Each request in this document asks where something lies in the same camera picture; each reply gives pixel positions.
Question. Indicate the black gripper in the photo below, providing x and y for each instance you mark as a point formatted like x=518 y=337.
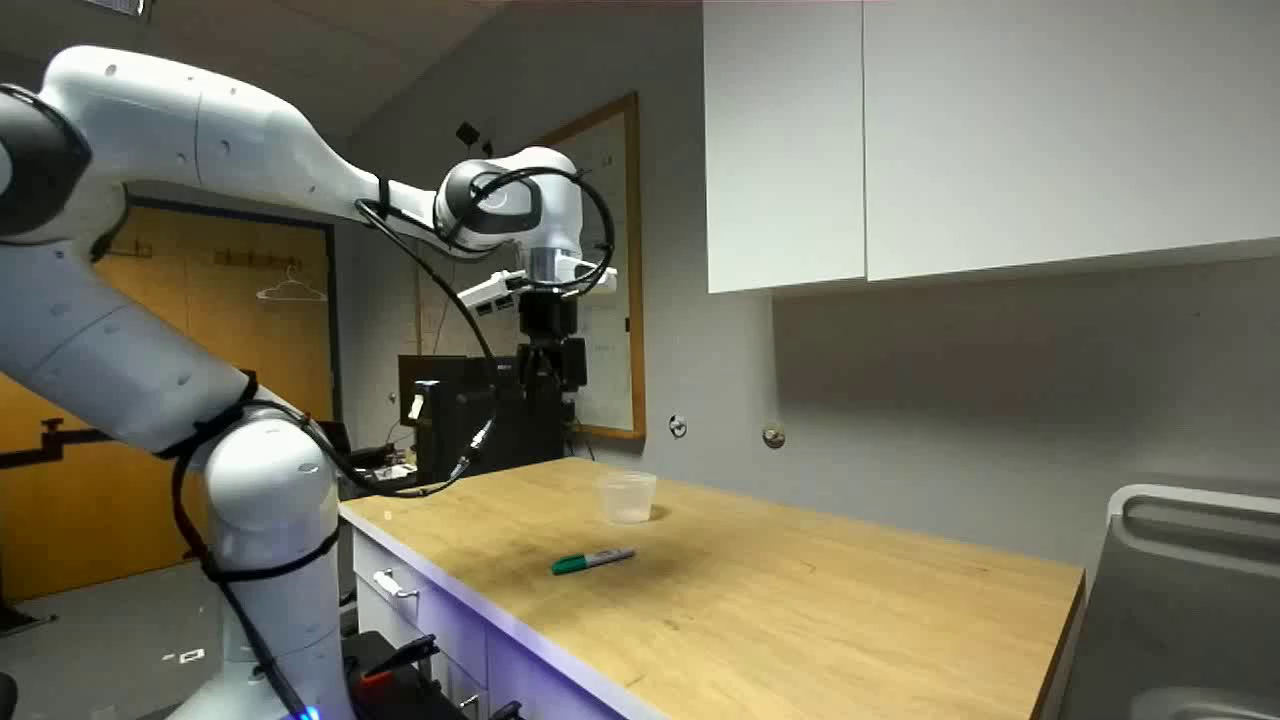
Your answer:
x=551 y=351

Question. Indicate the green marker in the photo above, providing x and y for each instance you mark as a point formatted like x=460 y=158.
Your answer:
x=586 y=561

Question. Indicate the white drawer cabinet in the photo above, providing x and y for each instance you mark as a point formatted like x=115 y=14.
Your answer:
x=478 y=664

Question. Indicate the black monitor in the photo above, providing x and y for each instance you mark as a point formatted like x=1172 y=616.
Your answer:
x=478 y=413

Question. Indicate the round wall knob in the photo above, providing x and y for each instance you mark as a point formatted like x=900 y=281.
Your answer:
x=774 y=437
x=679 y=425

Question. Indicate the clear plastic cup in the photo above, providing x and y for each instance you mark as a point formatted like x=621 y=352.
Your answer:
x=625 y=497

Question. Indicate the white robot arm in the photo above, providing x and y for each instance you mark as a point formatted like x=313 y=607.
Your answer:
x=75 y=146

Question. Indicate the orange wooden door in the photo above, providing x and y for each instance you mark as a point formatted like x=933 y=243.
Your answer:
x=131 y=344

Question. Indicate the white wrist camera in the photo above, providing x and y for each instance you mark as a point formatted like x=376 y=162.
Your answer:
x=507 y=284

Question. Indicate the white wall cabinet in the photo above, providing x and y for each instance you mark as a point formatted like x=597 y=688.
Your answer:
x=944 y=139

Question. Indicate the wood framed whiteboard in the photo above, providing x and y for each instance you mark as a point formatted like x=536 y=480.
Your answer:
x=575 y=206

